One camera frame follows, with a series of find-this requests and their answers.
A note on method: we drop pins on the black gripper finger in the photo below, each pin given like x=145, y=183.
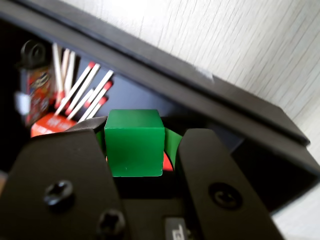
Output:
x=62, y=175
x=212, y=175

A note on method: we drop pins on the orange matchbox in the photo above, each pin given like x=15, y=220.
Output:
x=50, y=123

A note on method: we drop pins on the colourful printed small packet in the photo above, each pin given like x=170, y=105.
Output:
x=37, y=87

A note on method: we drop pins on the green wooden cube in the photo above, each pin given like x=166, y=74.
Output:
x=135, y=145

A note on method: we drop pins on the red-tipped wooden match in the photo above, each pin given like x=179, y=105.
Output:
x=65, y=65
x=82, y=102
x=102, y=83
x=71, y=67
x=100, y=98
x=85, y=87
x=57, y=70
x=98, y=106
x=75, y=88

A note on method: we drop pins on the red wooden cube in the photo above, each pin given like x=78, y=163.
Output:
x=167, y=163

